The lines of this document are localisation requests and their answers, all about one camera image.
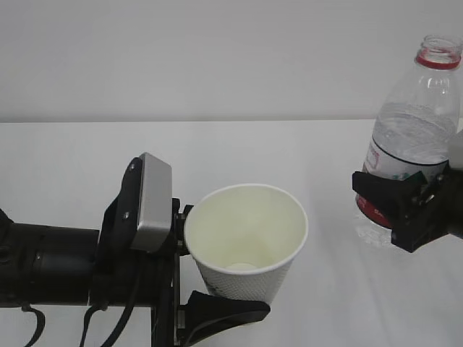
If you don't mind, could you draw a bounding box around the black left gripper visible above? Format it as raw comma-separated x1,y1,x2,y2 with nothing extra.
88,197,271,347

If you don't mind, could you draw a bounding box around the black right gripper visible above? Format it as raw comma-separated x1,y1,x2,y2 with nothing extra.
352,128,463,253

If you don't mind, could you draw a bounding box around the white paper cup green logo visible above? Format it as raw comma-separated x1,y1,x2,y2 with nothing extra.
184,184,308,304

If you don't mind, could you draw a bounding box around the clear Nongfu Spring water bottle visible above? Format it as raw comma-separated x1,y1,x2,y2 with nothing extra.
355,35,462,247

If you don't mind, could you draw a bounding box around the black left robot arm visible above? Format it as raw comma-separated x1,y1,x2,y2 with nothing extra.
1,199,271,346

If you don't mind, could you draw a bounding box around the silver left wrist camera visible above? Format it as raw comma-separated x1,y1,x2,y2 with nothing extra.
98,152,173,254

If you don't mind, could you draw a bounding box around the black left camera cable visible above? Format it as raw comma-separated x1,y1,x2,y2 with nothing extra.
21,269,142,347

